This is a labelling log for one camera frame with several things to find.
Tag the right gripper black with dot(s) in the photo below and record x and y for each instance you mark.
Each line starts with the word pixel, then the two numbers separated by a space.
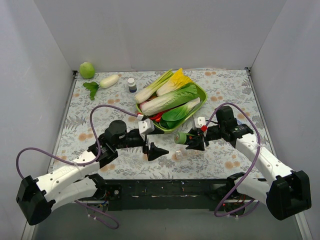
pixel 203 139

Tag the red chili peppers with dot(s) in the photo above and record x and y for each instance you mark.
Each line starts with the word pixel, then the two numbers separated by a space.
pixel 157 117

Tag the green round cabbage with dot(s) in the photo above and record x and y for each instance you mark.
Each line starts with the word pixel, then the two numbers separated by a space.
pixel 87 70

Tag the bok choy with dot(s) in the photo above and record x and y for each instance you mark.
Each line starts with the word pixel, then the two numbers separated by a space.
pixel 175 116

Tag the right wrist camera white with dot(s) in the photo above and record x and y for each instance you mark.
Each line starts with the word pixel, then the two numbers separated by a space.
pixel 199 123

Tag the white radish with leaves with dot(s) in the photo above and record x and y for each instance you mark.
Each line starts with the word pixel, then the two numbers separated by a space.
pixel 105 83

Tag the green napa cabbage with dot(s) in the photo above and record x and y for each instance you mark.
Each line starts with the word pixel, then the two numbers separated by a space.
pixel 170 100

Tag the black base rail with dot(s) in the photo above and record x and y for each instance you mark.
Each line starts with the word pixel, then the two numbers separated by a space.
pixel 162 194

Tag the green pill bottle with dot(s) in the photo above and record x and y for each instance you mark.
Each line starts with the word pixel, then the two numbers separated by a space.
pixel 183 138

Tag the yellow napa cabbage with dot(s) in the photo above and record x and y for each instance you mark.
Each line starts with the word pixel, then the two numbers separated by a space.
pixel 176 81

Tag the leek white green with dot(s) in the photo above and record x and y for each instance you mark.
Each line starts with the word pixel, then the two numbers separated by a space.
pixel 148 91

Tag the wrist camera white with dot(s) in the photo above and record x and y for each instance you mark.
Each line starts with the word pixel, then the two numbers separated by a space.
pixel 199 123
pixel 145 127

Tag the floral patterned table mat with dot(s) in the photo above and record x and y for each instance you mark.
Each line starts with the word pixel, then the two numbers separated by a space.
pixel 88 118

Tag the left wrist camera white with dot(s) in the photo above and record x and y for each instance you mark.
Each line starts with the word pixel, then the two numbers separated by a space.
pixel 145 127

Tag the white blue pill bottle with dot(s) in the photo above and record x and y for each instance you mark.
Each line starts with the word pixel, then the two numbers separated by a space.
pixel 132 86

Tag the green plastic tray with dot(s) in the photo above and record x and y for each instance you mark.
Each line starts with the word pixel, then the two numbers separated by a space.
pixel 201 94

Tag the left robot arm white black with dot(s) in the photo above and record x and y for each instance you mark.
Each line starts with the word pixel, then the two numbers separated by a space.
pixel 39 197

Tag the clear weekly pill organizer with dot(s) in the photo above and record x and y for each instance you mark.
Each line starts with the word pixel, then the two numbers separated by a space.
pixel 187 153

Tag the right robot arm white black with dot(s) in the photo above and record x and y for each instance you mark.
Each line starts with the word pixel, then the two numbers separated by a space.
pixel 284 191

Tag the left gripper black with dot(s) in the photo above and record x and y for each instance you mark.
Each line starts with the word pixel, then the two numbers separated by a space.
pixel 145 144

